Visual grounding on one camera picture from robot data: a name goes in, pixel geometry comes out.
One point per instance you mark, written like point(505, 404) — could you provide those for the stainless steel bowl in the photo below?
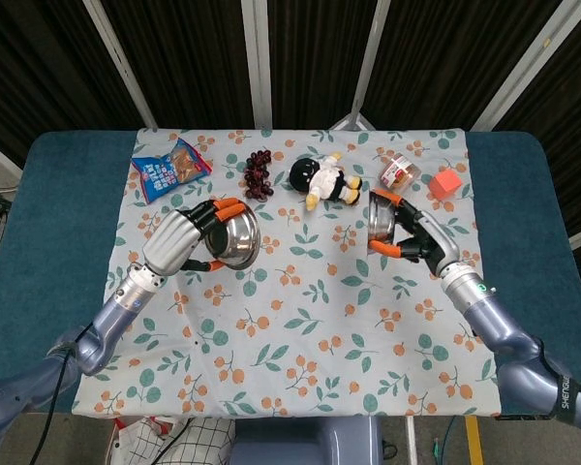
point(239, 237)
point(382, 220)

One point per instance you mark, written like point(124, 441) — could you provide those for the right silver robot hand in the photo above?
point(440, 247)

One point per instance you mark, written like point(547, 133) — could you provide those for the blue snack bag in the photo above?
point(167, 174)

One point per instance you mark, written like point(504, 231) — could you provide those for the teal table cover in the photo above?
point(63, 194)

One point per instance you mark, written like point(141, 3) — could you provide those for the white table leg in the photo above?
point(410, 441)

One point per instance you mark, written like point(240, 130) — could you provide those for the clear plastic snack jar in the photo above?
point(399, 174)

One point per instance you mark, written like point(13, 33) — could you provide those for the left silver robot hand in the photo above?
point(169, 242)

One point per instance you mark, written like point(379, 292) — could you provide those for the white black checkered bag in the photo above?
point(184, 443)

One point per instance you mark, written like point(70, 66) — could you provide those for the black and white plush doll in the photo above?
point(322, 179)

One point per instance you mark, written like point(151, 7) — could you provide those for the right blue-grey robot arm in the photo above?
point(498, 319)

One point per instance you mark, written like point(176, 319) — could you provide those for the floral tablecloth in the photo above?
point(290, 339)

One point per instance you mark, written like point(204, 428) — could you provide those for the dark red grape bunch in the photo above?
point(257, 176)

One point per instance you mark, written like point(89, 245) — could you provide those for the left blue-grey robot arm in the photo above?
point(121, 310)

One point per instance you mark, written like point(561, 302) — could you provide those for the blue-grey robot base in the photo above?
point(305, 443)

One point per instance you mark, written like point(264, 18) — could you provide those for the orange cube block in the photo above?
point(444, 185)

